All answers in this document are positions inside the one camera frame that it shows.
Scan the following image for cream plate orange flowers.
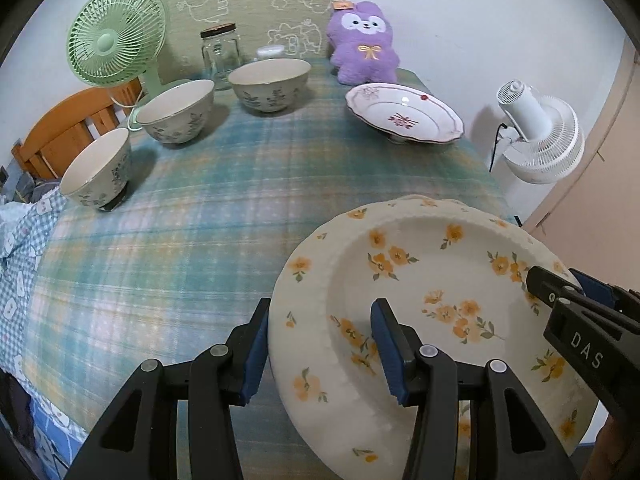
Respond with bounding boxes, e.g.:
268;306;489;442
268;196;597;479

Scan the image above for white plate red flowers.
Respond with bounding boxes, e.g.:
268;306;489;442
345;82;464;144

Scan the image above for floral ceramic bowl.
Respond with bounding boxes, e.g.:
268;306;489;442
136;79;215;144
60;128;132;211
228;58;311;113

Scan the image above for person right hand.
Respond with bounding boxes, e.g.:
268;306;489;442
582;415;626;480

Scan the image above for blue checkered bear cloth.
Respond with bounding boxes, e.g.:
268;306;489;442
1;188;87;479

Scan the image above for white standing fan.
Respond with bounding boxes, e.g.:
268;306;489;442
487;79;586;184

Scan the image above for plaid green tablecloth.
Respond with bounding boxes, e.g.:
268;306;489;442
22;61;511;429

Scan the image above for wooden chair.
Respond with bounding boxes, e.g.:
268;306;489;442
11;78;142;180

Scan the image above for purple plush bunny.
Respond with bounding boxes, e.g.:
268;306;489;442
326;1;399;86

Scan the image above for cotton swab container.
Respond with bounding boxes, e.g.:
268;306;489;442
256;44;286;61

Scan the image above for glass jar black lid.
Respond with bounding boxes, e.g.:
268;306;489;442
200;22;241;90

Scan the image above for green desk fan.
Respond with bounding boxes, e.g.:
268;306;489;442
66;0;167;131

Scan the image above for wall power outlet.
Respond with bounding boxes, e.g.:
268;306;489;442
0;166;9;187

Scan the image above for green cartoon wall mat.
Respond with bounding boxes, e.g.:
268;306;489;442
157;0;338;84

